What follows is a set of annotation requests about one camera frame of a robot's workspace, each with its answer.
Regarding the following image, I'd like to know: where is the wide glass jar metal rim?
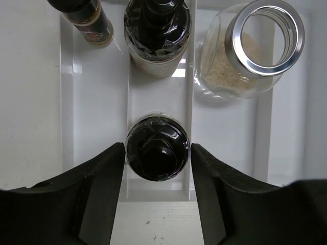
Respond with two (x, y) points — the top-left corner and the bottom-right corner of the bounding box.
(194, 0), (306, 100)

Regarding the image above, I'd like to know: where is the black-capped white sauce bottle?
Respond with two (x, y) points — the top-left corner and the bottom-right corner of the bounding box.
(125, 112), (191, 182)

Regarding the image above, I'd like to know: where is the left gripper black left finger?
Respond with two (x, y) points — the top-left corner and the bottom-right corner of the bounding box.
(1, 142), (125, 244)

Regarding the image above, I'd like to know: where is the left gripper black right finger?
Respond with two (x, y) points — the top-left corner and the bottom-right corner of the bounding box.
(191, 144), (326, 244)

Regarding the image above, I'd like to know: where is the white divided plastic tray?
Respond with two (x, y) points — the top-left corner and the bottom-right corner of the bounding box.
(60, 1), (310, 186)

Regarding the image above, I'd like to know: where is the small dark spice shaker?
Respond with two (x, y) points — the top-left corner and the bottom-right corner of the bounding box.
(48, 0), (113, 47)

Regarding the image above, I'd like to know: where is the black-capped glass condiment bottle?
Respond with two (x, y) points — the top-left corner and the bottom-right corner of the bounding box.
(123, 0), (192, 79)

